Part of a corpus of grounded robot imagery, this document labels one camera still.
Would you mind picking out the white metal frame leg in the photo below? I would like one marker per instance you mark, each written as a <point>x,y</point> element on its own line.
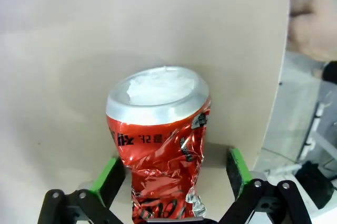
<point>325,142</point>

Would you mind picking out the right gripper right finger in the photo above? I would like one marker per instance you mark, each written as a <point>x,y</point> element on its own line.
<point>238,174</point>

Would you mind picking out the person's left hand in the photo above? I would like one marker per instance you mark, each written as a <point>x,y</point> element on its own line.
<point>316,23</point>

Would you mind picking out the crushed red soda can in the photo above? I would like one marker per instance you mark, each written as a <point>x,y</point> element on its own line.
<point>160,171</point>

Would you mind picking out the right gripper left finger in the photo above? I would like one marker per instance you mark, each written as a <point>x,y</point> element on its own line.
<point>105,181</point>

